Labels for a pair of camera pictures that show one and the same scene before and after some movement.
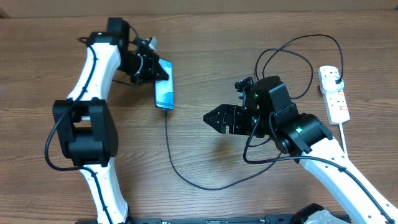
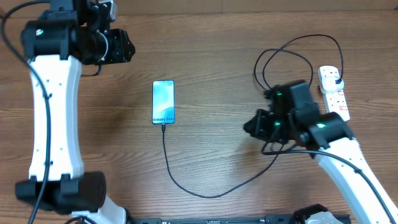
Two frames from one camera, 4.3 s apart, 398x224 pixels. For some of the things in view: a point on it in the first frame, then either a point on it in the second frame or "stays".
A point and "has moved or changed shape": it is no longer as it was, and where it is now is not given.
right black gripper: x=232 y=120 → x=256 y=127
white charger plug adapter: x=329 y=84 stays
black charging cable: x=276 y=51 has moved or changed shape
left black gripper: x=153 y=68 → x=121 y=43
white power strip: x=335 y=101 stays
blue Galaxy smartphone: x=164 y=89 has moved or changed shape
